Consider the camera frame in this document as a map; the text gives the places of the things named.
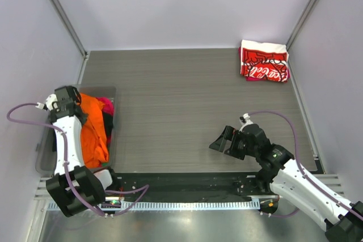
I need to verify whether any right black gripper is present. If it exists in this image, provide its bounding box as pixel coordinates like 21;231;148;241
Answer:
209;125;259;160

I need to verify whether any orange t-shirt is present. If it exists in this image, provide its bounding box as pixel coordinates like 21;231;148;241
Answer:
81;93;109;168

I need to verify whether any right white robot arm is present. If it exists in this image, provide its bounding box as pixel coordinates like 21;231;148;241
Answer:
209;124;362;241

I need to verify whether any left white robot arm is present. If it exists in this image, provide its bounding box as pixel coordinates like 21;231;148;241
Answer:
46;86;121;217

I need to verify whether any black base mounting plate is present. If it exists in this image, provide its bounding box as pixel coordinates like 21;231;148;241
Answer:
107;172;276;203

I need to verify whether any magenta t-shirt in bin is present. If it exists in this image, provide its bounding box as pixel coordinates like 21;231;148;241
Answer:
97;97;115;116

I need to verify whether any clear plastic bin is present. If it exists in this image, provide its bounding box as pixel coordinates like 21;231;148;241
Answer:
35;84;119;177

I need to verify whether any black t-shirt in bin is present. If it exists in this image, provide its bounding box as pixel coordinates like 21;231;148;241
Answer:
102;112;114;148

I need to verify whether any folded red white t-shirt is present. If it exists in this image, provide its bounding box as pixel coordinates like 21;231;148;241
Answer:
239;40;290;80

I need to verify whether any slotted cable duct rail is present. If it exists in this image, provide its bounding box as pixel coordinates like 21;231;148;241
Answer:
47;199;260;211

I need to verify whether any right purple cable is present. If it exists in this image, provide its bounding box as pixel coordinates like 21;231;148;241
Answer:
240;111;363;223

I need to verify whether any left aluminium corner post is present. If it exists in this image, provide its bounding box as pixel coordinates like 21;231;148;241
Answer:
49;0;87;59

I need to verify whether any aluminium corner post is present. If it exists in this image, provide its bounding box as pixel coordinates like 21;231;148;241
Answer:
285;0;337;52
49;0;87;59

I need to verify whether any right aluminium corner post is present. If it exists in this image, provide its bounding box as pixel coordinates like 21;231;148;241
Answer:
285;0;337;52

